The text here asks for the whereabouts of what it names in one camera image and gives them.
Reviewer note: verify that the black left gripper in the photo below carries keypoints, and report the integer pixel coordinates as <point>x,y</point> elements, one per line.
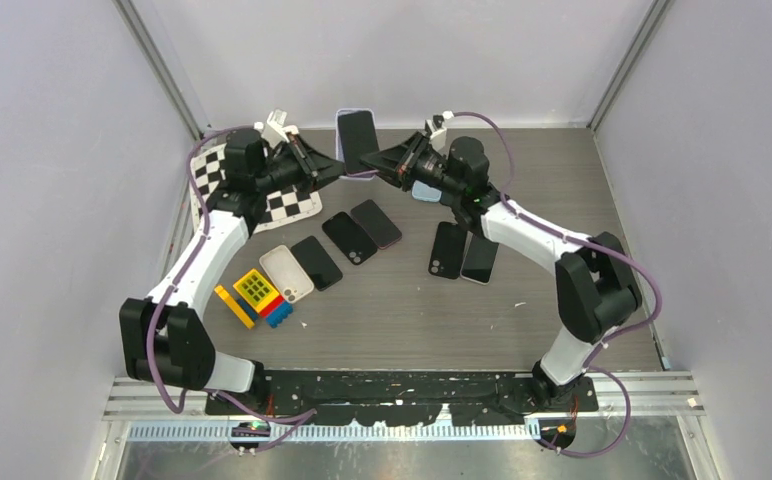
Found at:
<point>313,169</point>

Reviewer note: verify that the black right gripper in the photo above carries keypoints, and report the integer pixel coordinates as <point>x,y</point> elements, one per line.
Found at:
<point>399,164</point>

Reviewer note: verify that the black phone purple edge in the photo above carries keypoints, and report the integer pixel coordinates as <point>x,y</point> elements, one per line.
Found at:
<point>377,225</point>

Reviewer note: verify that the black phone case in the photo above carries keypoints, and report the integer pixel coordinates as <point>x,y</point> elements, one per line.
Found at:
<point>447,253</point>
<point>349,237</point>

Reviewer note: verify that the beige phone case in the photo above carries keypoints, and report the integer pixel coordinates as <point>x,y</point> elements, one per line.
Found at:
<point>286,274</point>

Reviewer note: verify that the white edged black phone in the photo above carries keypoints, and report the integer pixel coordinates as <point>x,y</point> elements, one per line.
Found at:
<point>479,260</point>

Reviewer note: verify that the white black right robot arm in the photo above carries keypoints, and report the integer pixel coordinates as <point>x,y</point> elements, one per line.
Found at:
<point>595,285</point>

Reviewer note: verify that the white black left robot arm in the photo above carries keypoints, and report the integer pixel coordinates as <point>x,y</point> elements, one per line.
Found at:
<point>163,337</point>

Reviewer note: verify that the checkerboard calibration mat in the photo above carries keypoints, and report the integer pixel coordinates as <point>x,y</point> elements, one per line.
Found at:
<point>284,207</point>

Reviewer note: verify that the yellow red blue block house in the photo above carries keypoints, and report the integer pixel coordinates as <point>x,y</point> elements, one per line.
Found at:
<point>263,298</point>

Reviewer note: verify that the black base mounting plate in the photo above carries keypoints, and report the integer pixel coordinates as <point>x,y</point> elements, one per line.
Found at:
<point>407,398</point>

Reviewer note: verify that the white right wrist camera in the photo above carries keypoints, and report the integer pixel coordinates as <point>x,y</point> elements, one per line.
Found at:
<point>436,130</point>

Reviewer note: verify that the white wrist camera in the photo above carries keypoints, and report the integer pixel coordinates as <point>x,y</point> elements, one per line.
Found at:
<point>272,130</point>
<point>436,130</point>

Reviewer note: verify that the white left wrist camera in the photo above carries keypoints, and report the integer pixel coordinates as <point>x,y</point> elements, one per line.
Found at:
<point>272,130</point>

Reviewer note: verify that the aluminium frame rail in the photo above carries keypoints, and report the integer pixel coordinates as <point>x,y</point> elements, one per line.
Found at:
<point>622,398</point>

